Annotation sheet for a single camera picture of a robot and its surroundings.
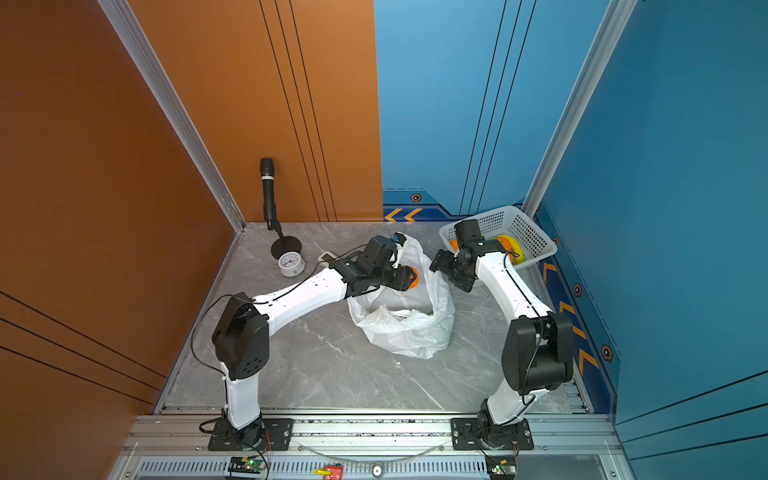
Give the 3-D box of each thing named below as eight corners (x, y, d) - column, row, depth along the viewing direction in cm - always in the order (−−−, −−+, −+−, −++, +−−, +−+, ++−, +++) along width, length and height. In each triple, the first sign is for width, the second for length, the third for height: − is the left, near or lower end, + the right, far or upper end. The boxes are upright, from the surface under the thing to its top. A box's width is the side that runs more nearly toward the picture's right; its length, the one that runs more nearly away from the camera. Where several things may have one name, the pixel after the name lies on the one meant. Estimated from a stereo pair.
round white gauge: (278, 276, 106) (275, 270, 103) (284, 258, 111) (281, 251, 108) (303, 276, 106) (300, 269, 103) (307, 258, 111) (305, 251, 108)
